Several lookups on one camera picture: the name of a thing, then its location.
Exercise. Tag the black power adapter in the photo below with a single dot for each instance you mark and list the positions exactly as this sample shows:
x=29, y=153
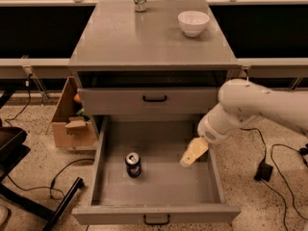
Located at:
x=264, y=172

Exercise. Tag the closed grey top drawer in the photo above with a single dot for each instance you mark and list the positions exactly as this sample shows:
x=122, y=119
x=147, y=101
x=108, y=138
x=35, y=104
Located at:
x=148, y=101

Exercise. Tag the white ceramic bowl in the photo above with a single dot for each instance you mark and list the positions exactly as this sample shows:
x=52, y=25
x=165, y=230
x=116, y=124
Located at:
x=193, y=23

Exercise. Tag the grey drawer cabinet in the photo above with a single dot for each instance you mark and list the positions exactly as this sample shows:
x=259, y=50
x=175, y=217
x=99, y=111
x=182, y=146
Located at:
x=121, y=48

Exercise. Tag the black office chair base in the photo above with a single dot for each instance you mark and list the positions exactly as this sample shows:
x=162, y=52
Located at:
x=43, y=176

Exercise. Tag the cardboard box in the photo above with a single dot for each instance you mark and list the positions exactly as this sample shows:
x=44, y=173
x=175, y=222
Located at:
x=70, y=127

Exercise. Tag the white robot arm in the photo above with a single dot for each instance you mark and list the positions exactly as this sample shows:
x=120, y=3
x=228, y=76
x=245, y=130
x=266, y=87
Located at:
x=241, y=102

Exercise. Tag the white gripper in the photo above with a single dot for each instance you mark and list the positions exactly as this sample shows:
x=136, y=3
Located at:
x=209, y=133

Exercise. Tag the blue pepsi can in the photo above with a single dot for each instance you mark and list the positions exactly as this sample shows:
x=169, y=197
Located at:
x=133, y=164

